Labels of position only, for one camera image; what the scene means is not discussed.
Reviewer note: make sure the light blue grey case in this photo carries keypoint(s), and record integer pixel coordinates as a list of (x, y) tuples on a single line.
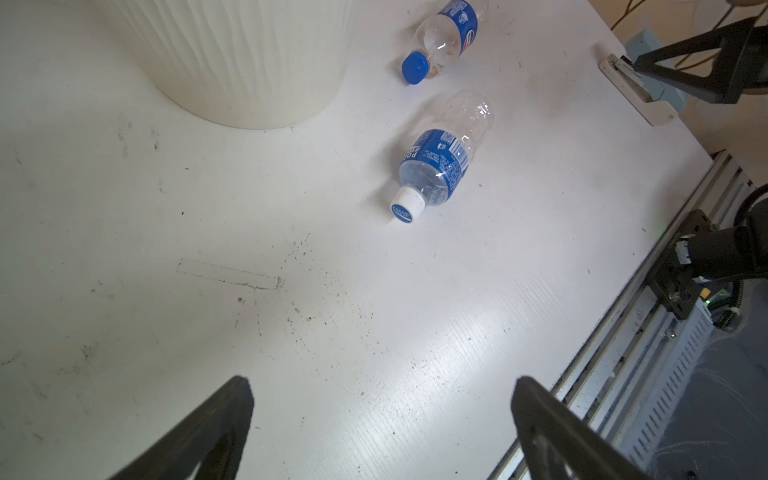
[(657, 102)]

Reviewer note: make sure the metal base rail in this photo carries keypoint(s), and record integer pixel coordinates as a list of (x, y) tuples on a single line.
[(681, 398)]

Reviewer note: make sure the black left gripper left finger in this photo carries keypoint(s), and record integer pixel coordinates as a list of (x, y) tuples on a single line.
[(207, 444)]

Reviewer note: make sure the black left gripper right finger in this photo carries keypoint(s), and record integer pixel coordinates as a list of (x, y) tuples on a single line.
[(558, 445)]

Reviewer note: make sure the clear bottle blue cap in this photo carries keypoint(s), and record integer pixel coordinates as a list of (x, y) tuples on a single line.
[(442, 38)]

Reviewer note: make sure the white ribbed trash bin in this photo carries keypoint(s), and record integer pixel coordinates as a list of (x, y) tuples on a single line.
[(246, 64)]

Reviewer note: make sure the clear bottle blue label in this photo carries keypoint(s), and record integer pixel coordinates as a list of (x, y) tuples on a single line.
[(438, 160)]

